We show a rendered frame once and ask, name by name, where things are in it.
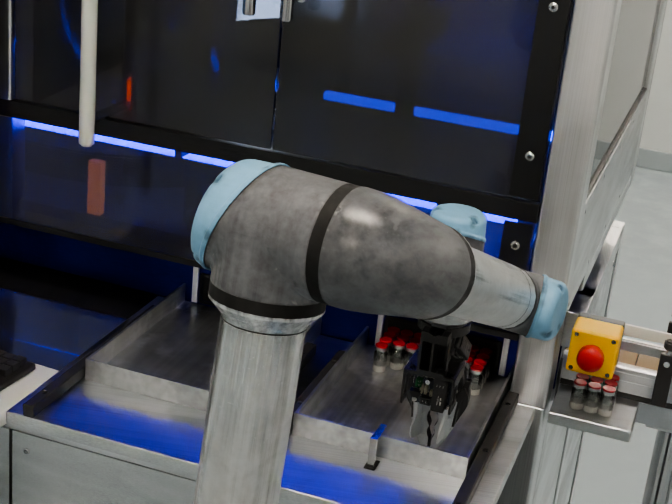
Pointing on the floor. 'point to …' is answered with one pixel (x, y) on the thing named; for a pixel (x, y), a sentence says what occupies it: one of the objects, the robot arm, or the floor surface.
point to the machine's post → (562, 215)
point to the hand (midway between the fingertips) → (430, 441)
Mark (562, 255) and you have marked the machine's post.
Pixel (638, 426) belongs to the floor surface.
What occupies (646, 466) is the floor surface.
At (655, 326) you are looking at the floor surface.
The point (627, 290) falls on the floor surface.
